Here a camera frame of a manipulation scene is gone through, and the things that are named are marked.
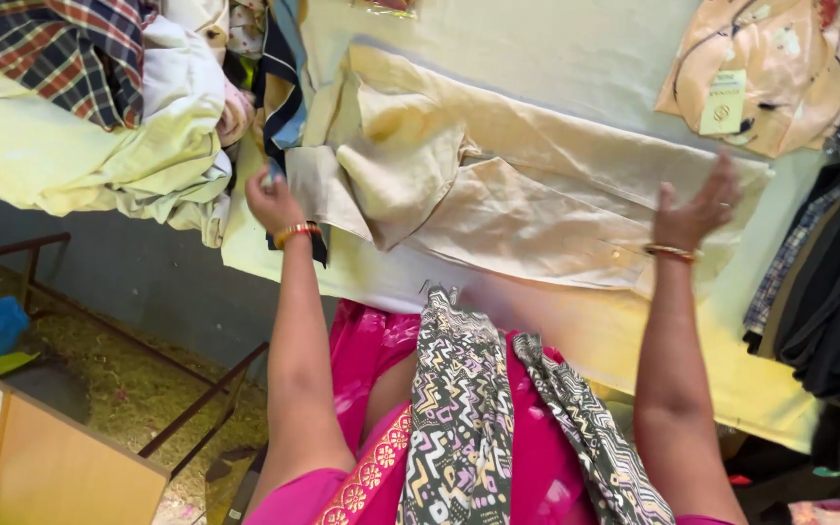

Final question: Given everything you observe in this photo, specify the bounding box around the person's right hand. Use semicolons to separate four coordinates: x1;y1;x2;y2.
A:
653;152;743;254

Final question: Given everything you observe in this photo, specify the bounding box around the pale paper tag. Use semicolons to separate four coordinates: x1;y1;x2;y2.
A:
699;69;748;137

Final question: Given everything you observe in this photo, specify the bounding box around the thin gold bangle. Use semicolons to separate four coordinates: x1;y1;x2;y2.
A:
643;244;704;263

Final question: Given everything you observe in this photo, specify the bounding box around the peach floral shirt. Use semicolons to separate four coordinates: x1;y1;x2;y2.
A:
655;0;840;159

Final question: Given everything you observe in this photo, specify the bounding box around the stack of dark clothes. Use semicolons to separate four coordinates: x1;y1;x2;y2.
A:
742;160;840;420

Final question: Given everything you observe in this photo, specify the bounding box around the orange gold bangle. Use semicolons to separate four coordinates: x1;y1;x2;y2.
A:
273;222;324;250

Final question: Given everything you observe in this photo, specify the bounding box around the pale yellow cloth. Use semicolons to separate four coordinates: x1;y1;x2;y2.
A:
0;64;233;249

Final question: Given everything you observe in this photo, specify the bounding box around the pale yellow table cover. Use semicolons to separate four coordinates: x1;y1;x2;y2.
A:
220;0;829;455

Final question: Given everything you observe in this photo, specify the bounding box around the brown metal frame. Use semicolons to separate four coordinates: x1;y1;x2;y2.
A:
0;232;270;480

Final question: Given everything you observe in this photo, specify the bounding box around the cream shirt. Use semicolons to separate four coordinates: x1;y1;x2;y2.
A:
285;42;774;300

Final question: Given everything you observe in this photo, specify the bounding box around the navy blue cloth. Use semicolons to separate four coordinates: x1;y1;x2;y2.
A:
252;0;329;268

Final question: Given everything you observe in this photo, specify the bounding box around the person's left hand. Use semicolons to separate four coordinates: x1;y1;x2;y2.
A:
245;166;309;234

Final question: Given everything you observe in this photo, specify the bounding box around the pink floral cloth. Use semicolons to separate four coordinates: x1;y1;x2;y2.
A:
216;0;269;149

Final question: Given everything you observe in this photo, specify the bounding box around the white cloth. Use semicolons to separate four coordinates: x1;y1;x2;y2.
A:
141;0;231;147

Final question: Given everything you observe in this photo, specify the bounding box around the pink sari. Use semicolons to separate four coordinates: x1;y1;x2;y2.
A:
244;297;736;525

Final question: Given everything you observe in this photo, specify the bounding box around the red navy plaid shirt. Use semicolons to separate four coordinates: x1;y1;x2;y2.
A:
0;0;160;134

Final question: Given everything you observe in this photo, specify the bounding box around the clear plastic packet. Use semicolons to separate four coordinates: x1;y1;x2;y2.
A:
350;0;420;19

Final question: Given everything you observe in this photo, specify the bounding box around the zigzag patterned scarf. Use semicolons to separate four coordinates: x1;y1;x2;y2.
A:
397;286;676;525

